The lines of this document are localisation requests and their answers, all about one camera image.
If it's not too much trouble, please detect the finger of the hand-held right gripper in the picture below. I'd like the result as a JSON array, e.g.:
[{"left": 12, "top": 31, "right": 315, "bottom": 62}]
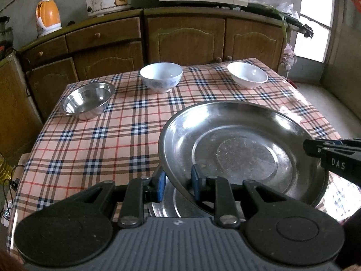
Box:
[{"left": 303, "top": 138, "right": 343, "bottom": 159}]

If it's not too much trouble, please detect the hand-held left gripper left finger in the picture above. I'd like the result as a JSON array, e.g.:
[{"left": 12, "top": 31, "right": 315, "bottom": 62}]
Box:
[{"left": 56, "top": 171, "right": 167, "bottom": 228}]

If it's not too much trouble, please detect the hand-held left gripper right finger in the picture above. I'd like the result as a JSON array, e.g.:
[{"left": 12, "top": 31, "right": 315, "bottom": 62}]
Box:
[{"left": 191, "top": 165, "right": 288, "bottom": 228}]

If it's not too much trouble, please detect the steel plate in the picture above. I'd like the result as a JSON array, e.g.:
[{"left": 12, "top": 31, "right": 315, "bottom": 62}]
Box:
[
  {"left": 162, "top": 175, "right": 246, "bottom": 218},
  {"left": 147, "top": 199, "right": 181, "bottom": 218},
  {"left": 158, "top": 101, "right": 330, "bottom": 207}
]

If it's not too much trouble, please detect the plain white bowl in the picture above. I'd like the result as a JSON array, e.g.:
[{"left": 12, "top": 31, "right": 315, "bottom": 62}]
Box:
[{"left": 227, "top": 62, "right": 268, "bottom": 89}]

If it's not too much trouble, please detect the white bowl with blue pattern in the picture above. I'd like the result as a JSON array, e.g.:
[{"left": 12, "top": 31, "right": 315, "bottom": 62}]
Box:
[{"left": 140, "top": 63, "right": 183, "bottom": 93}]

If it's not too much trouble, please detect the steel bowl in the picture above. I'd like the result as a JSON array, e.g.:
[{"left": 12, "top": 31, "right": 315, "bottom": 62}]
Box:
[{"left": 61, "top": 82, "right": 116, "bottom": 120}]

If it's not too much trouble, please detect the plaid tablecloth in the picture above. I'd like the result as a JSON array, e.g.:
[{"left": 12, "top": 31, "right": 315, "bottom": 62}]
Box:
[{"left": 6, "top": 58, "right": 361, "bottom": 252}]

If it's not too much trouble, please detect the pink plastic bag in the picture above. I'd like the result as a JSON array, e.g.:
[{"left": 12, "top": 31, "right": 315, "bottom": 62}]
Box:
[{"left": 282, "top": 44, "right": 295, "bottom": 72}]

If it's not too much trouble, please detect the window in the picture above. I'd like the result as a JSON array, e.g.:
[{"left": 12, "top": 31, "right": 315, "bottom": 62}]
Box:
[{"left": 293, "top": 0, "right": 337, "bottom": 63}]

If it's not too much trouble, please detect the white plastic bag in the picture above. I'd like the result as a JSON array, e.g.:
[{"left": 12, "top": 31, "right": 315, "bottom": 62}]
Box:
[{"left": 278, "top": 2, "right": 300, "bottom": 16}]

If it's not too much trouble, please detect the long wooden cabinet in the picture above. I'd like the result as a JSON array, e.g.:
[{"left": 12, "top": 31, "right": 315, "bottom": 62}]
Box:
[{"left": 17, "top": 6, "right": 299, "bottom": 122}]

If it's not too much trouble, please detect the cooking oil bottle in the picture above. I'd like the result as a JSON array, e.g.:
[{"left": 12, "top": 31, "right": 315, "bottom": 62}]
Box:
[{"left": 0, "top": 158, "right": 12, "bottom": 185}]

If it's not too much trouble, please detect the small wooden cabinet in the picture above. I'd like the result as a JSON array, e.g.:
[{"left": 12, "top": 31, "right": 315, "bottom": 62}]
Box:
[{"left": 0, "top": 51, "right": 43, "bottom": 167}]

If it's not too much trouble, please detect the orange electric kettle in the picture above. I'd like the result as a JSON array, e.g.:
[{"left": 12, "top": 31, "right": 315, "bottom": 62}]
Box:
[{"left": 36, "top": 0, "right": 62, "bottom": 37}]

